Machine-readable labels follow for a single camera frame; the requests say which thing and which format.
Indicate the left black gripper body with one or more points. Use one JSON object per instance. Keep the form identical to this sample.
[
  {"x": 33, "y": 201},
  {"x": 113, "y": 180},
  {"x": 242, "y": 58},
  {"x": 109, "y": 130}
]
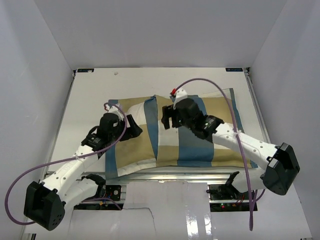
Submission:
[{"x": 130, "y": 132}]

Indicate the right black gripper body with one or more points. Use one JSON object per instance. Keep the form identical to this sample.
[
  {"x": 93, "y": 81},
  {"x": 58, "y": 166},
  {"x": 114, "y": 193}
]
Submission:
[{"x": 169, "y": 112}]

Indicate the checkered blue beige pillowcase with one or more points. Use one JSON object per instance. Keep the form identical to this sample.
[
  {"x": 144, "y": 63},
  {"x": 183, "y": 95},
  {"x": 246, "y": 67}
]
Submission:
[{"x": 160, "y": 147}]

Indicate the white pillow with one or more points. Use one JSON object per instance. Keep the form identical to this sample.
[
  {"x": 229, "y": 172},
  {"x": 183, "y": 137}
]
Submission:
[{"x": 138, "y": 113}]

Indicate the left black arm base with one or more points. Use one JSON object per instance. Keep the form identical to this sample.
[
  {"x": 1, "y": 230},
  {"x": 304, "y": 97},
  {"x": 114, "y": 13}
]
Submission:
[{"x": 107, "y": 192}]

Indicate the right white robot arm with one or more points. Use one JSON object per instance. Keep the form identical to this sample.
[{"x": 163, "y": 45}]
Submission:
[{"x": 278, "y": 164}]

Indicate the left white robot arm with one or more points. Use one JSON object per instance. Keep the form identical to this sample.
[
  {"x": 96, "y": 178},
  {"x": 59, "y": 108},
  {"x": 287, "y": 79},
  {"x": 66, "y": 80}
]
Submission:
[{"x": 47, "y": 202}]

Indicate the right blue corner label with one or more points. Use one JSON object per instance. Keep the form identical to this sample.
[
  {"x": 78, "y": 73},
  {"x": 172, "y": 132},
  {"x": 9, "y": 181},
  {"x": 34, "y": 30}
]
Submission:
[{"x": 234, "y": 69}]

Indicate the blue corner label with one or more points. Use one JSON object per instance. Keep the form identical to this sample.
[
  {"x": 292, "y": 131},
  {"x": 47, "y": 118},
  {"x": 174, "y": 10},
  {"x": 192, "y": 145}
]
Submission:
[
  {"x": 85, "y": 70},
  {"x": 234, "y": 69}
]

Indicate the left blue corner label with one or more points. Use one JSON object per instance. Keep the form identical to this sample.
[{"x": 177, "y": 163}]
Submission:
[{"x": 85, "y": 70}]

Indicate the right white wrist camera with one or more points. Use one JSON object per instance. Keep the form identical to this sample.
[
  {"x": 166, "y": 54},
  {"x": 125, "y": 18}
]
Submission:
[{"x": 178, "y": 95}]

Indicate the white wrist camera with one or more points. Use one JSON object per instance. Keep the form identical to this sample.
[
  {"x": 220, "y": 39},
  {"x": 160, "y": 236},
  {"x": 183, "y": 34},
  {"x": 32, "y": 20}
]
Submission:
[
  {"x": 178, "y": 95},
  {"x": 114, "y": 108}
]

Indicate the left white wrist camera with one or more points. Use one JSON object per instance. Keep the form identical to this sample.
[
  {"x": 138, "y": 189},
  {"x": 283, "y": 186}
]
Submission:
[{"x": 114, "y": 108}]

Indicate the aluminium frame rail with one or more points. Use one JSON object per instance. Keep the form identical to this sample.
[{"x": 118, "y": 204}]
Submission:
[{"x": 256, "y": 105}]

